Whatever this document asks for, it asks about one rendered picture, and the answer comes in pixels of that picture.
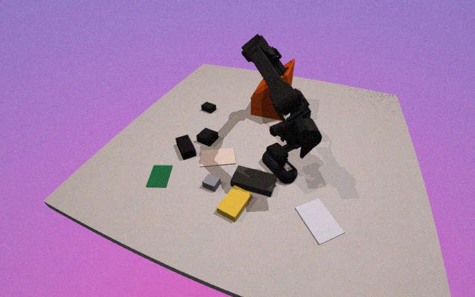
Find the yellow rectangular block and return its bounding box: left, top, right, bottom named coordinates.
left=216, top=186, right=252, bottom=222

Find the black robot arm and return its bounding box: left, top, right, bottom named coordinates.
left=242, top=34, right=322, bottom=149

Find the dark grey switch panel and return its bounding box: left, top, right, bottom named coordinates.
left=262, top=152, right=297, bottom=184

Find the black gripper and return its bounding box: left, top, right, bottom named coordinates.
left=266, top=126, right=314, bottom=170

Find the green flat rectangular plate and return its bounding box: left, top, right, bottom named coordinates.
left=146, top=165, right=173, bottom=188

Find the white flat rectangular card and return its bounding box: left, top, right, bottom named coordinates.
left=295, top=199, right=345, bottom=245

